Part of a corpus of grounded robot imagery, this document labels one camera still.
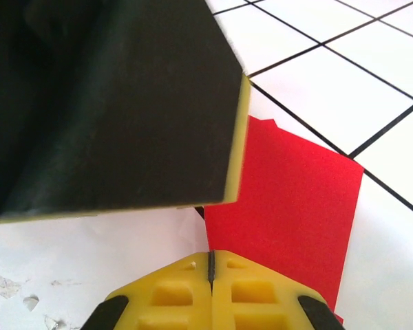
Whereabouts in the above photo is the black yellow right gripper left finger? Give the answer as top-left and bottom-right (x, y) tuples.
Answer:
(78, 250), (213, 330)

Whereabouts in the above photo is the red paper sheet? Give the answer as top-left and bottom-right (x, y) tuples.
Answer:
(194, 115), (365, 324)

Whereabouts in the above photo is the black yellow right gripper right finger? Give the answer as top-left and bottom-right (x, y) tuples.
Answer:
(211, 250), (347, 330)

